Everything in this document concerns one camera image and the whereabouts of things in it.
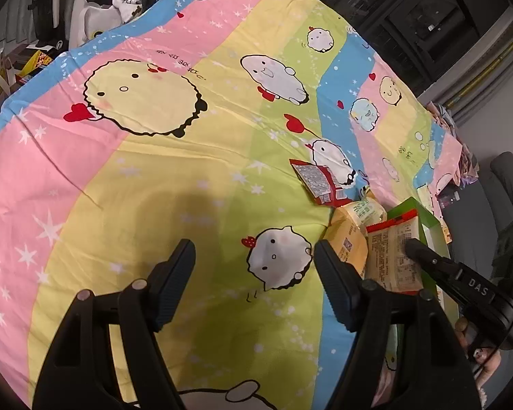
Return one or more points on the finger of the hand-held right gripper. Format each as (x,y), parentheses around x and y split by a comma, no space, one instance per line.
(431,264)

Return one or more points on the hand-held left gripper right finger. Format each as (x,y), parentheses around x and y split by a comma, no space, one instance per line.
(337,290)

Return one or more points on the person's grey trousers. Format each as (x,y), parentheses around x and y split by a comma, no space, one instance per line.
(511,196)

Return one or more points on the person's right hand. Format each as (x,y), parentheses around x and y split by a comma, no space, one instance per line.
(464,333)

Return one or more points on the yellow-green chips packet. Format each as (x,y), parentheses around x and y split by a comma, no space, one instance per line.
(350,239)

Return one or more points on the large white orange-edged snack packet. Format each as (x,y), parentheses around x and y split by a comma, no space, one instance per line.
(389,256)

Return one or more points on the pink floral cloth pile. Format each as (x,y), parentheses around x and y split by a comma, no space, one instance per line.
(457,136)

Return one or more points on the green cardboard box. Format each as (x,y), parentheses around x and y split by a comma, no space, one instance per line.
(410,209)

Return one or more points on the dark glass window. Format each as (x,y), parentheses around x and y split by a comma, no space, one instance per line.
(431,21)

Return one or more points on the striped cartoon printed blanket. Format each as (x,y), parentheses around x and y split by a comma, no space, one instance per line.
(154,136)

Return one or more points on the red snack packet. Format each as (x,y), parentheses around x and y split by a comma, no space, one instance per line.
(320,179)

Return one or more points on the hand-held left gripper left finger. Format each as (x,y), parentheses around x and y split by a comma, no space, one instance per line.
(175,284)

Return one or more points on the boxes on floor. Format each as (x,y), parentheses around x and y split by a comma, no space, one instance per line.
(21,68)

